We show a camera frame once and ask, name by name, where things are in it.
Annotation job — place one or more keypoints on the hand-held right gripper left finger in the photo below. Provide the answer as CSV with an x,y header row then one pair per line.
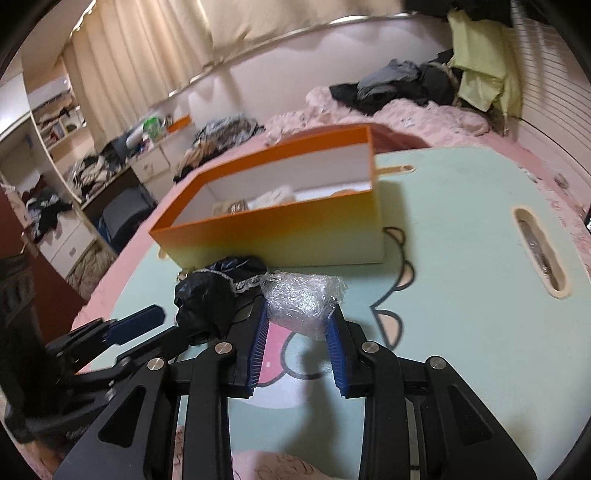
x,y
258,341

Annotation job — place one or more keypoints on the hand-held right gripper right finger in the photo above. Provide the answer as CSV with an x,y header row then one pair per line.
x,y
333,346

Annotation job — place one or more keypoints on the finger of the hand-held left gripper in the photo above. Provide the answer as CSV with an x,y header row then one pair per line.
x,y
157,344
136,321

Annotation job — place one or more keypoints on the clear bubble wrap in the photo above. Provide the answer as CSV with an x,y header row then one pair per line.
x,y
300,295

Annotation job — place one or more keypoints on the black lace cloth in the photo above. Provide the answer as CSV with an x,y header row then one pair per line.
x,y
203,295

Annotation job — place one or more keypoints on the orange cardboard box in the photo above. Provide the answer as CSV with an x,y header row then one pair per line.
x,y
277,235

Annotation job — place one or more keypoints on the white fluffy pompom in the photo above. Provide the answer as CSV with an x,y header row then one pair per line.
x,y
272,196

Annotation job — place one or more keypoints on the mint green lap table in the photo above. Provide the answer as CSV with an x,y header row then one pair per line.
x,y
461,300

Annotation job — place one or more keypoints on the clothes pile on counter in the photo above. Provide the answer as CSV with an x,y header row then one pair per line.
x,y
97,175

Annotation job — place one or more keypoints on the white desk with drawer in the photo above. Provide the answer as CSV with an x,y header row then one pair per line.
x,y
154,168

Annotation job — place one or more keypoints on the white and green bottle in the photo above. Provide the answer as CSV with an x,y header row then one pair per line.
x,y
143,134

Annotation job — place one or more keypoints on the patterned clothes pile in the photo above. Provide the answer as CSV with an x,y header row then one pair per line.
x,y
221,138

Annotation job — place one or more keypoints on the white bookshelf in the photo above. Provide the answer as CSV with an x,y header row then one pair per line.
x,y
57,120

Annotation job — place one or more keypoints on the maroon cushion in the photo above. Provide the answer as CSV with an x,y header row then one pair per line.
x,y
397,138

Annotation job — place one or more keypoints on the pile of dark clothes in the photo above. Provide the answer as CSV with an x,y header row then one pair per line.
x,y
392,85

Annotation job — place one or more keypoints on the cream curtains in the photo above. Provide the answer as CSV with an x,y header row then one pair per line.
x,y
161,46

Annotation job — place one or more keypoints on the light green cloth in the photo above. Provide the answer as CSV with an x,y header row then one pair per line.
x,y
480,64

